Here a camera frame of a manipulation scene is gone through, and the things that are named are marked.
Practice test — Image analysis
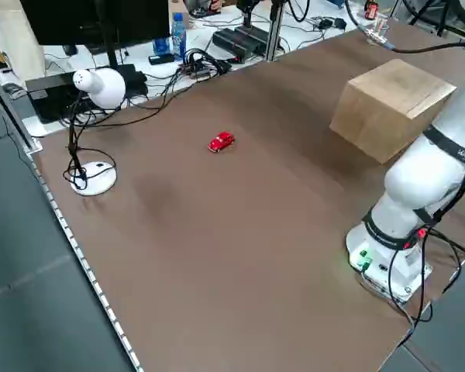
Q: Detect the red toy car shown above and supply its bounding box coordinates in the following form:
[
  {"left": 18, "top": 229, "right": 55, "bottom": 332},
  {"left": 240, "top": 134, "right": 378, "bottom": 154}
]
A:
[{"left": 207, "top": 130, "right": 237, "bottom": 153}]

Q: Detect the wooden cabinet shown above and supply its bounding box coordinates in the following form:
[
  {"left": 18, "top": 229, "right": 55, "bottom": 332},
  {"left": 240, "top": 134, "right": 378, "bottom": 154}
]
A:
[{"left": 329, "top": 58, "right": 458, "bottom": 165}]

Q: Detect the black power supply box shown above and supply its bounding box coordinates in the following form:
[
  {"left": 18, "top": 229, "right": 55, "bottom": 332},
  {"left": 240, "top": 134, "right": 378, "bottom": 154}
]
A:
[
  {"left": 212, "top": 29, "right": 257, "bottom": 64},
  {"left": 234, "top": 23, "right": 271, "bottom": 56}
]

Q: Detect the small blue bottle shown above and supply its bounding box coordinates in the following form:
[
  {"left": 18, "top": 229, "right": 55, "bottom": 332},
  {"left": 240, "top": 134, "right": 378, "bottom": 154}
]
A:
[{"left": 153, "top": 36, "right": 171, "bottom": 56}]

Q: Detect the blue label water bottle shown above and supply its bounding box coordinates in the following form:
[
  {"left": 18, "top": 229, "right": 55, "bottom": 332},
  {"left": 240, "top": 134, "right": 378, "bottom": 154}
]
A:
[{"left": 170, "top": 12, "right": 188, "bottom": 60}]

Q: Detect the white desk lamp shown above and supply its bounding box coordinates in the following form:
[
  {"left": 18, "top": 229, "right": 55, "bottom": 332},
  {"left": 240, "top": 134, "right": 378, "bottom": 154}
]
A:
[{"left": 64, "top": 67, "right": 127, "bottom": 196}]

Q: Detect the black electronics box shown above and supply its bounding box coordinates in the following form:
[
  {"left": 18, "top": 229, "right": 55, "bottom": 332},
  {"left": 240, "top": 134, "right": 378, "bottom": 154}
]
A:
[{"left": 25, "top": 72, "right": 98, "bottom": 124}]

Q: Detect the clear plastic pen cup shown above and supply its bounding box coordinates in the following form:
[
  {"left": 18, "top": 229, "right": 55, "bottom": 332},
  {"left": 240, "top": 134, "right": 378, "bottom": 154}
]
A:
[{"left": 365, "top": 18, "right": 391, "bottom": 46}]

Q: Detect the black computer monitor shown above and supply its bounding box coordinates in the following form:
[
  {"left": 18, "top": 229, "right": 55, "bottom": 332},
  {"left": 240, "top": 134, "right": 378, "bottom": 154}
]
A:
[{"left": 19, "top": 0, "right": 171, "bottom": 96}]

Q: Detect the black cable hub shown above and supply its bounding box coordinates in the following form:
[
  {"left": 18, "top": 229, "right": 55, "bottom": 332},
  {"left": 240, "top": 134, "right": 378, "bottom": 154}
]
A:
[{"left": 179, "top": 61, "right": 218, "bottom": 78}]

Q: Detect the aluminium frame post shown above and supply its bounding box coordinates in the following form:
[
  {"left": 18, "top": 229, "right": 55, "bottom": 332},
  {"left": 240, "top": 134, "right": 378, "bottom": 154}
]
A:
[
  {"left": 0, "top": 60, "right": 44, "bottom": 153},
  {"left": 263, "top": 0, "right": 287, "bottom": 63}
]

